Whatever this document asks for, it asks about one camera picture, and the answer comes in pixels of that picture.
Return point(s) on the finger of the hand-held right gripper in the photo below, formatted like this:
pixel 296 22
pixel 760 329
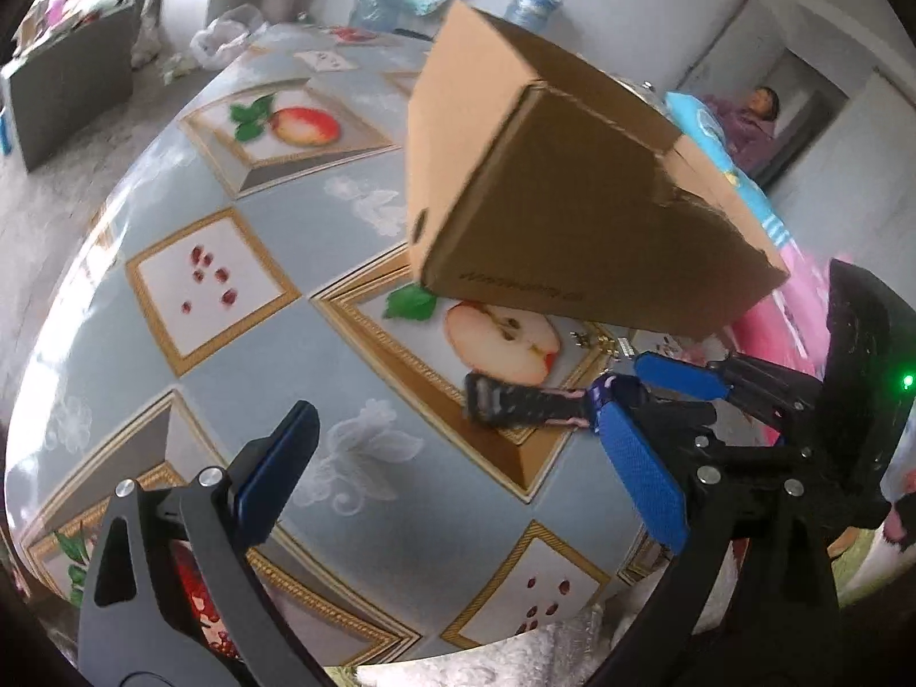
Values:
pixel 687 422
pixel 680 374

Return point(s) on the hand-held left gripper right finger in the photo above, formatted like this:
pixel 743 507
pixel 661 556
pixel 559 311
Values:
pixel 644 479

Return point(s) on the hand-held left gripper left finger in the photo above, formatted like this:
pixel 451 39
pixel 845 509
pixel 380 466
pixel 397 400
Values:
pixel 275 472

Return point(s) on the silver abacus charm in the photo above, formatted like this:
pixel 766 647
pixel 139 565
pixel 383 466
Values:
pixel 624 347

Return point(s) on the black smart watch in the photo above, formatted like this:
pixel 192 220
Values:
pixel 515 402

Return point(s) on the torn cardboard box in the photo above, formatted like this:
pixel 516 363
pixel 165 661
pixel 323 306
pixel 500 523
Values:
pixel 572 215

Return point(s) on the blue printed blanket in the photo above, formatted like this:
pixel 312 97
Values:
pixel 715 150

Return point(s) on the white fluffy clothing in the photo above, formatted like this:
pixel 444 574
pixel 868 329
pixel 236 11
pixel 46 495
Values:
pixel 501 658

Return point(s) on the blue water dispenser bottle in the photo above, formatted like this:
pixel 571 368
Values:
pixel 531 3

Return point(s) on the grey cabinet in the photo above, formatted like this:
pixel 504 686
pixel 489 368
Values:
pixel 71 100

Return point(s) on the white plastic bag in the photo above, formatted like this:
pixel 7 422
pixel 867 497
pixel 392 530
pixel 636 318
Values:
pixel 222 36

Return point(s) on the clear empty water bottle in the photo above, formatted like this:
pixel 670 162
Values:
pixel 372 11

